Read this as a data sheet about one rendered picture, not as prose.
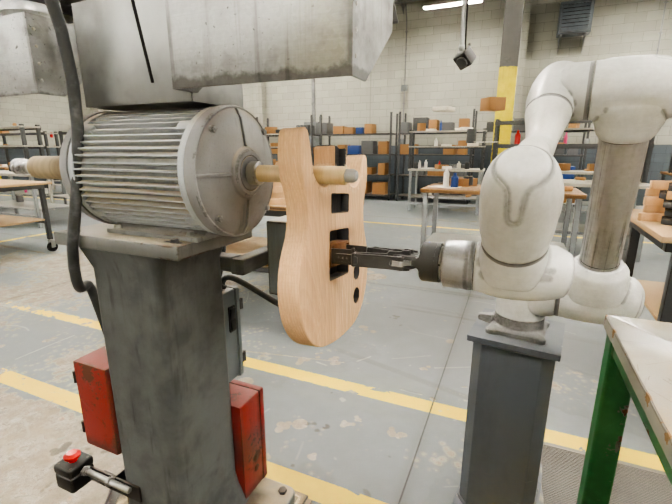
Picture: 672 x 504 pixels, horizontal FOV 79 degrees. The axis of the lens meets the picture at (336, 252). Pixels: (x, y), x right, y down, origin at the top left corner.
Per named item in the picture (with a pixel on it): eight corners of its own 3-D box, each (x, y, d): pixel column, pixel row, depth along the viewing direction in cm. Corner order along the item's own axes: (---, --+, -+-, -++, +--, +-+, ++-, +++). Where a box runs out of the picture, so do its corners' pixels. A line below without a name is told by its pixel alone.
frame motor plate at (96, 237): (54, 244, 90) (51, 228, 89) (143, 226, 111) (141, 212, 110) (178, 262, 76) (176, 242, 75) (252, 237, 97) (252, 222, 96)
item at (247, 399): (180, 474, 126) (168, 369, 117) (207, 448, 137) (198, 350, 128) (246, 501, 117) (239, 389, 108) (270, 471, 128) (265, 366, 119)
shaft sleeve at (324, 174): (265, 167, 80) (264, 183, 80) (256, 163, 77) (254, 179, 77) (350, 168, 73) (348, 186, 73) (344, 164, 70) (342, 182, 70)
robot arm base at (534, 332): (483, 312, 153) (485, 298, 151) (549, 324, 142) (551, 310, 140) (472, 330, 138) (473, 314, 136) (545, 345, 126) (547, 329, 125)
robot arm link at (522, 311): (498, 301, 148) (504, 242, 142) (554, 311, 139) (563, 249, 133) (490, 316, 134) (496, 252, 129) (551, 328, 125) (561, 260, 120)
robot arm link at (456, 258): (474, 286, 78) (442, 282, 81) (478, 239, 77) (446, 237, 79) (470, 295, 70) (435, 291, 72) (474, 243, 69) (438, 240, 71)
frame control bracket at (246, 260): (230, 274, 99) (229, 258, 98) (272, 255, 115) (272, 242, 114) (244, 276, 97) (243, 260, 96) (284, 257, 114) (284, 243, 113)
